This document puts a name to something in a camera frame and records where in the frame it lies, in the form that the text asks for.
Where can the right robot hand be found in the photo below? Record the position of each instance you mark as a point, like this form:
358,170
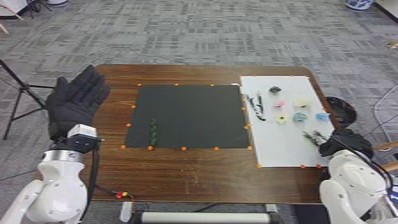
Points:
349,141

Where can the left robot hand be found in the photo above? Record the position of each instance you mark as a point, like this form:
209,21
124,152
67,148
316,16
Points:
76,100

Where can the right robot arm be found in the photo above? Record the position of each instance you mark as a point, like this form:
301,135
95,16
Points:
356,186

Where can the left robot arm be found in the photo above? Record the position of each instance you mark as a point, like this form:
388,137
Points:
56,186

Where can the blue flower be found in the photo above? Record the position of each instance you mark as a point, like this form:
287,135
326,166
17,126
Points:
323,116

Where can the black tripod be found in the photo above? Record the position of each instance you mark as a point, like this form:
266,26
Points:
24,90

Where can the white sheet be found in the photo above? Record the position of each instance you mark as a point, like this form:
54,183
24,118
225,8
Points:
285,146

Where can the teal flower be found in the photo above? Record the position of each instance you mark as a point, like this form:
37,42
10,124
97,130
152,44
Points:
301,117

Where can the yellow flower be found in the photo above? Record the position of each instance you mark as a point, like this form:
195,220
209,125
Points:
282,118

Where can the pink flower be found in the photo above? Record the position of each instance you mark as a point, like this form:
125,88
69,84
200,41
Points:
280,104

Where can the dark mat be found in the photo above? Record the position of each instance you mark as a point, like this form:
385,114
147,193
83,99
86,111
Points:
189,116

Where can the dark flower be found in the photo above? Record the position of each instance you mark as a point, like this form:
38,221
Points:
275,89

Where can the pale grey bar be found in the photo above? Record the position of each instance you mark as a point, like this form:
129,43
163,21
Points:
205,218

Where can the blue and white vase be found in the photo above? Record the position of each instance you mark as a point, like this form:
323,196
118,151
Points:
360,4

